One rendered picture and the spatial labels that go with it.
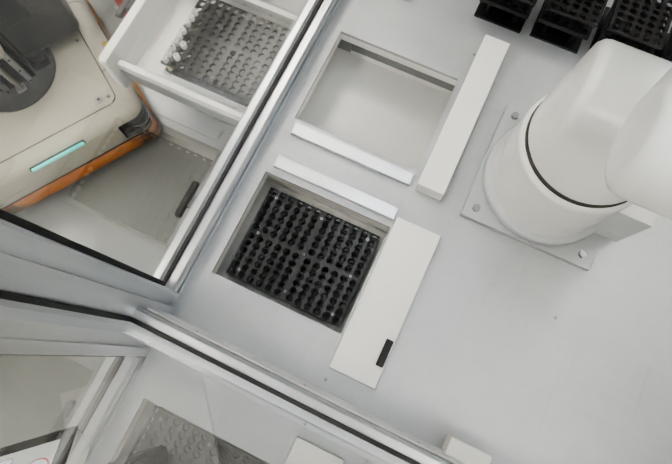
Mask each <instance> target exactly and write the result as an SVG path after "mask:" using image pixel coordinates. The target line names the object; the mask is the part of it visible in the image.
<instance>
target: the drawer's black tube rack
mask: <svg viewBox="0 0 672 464"><path fill-rule="evenodd" d="M281 195H285V196H286V197H284V196H281ZM291 198H292V199H294V201H292V200H290V199H291ZM275 199H276V200H275V202H274V203H273V205H272V207H271V209H270V211H269V213H268V215H267V217H266V219H265V221H264V223H263V224H262V226H261V228H260V230H259V231H258V232H256V231H254V230H252V229H250V230H252V231H254V232H256V233H257V236H256V238H255V240H254V242H253V244H252V245H251V247H250V249H249V251H248V253H247V255H246V257H245V259H244V261H243V263H242V265H241V266H240V268H238V269H237V270H238V272H237V274H236V276H233V275H230V274H229V275H230V276H233V277H235V278H237V279H239V280H241V281H243V282H245V283H247V284H249V285H251V286H253V287H255V288H257V289H259V290H262V291H264V292H266V293H268V294H270V295H272V296H274V297H276V298H278V299H280V300H282V301H284V302H286V303H288V304H291V305H293V306H295V307H297V308H299V309H301V310H303V311H305V312H307V313H309V314H311V315H313V316H315V317H317V318H320V319H322V320H324V321H326V322H328V323H330V324H332V325H334V326H336V327H338V328H339V327H340V324H341V322H342V320H343V318H344V316H345V314H346V311H347V309H348V307H349V305H350V303H351V301H352V298H353V296H354V294H355V292H356V290H357V288H358V285H359V283H360V281H361V279H362V277H363V275H364V272H365V270H366V268H367V266H368V264H369V262H370V259H371V257H372V255H373V253H374V251H375V249H376V246H377V244H378V242H379V239H380V236H378V235H376V234H373V233H371V232H369V231H367V230H365V229H362V228H360V227H358V226H356V225H354V224H351V223H349V222H347V221H345V220H343V219H340V218H338V217H336V216H334V215H332V214H329V213H327V212H325V211H323V210H321V209H318V208H316V207H314V206H312V205H310V204H307V203H305V202H303V201H301V200H299V199H296V198H294V197H292V196H290V195H288V194H285V193H283V192H281V191H280V192H279V194H278V196H276V197H275ZM299 202H301V203H303V205H301V204H299ZM308 206H310V207H311V208H312V209H310V208H308ZM317 210H319V211H320V212H321V213H319V212H316V211H317ZM328 215H330V216H331V217H332V218H330V217H327V216H328ZM337 219H338V220H340V221H341V222H338V221H336V220H337ZM345 224H349V225H350V227H349V226H347V225H345ZM354 228H358V229H359V231H358V230H356V229H354ZM362 232H367V233H368V235H367V234H365V233H362ZM372 236H376V238H377V239H376V238H373V237H372Z"/></svg>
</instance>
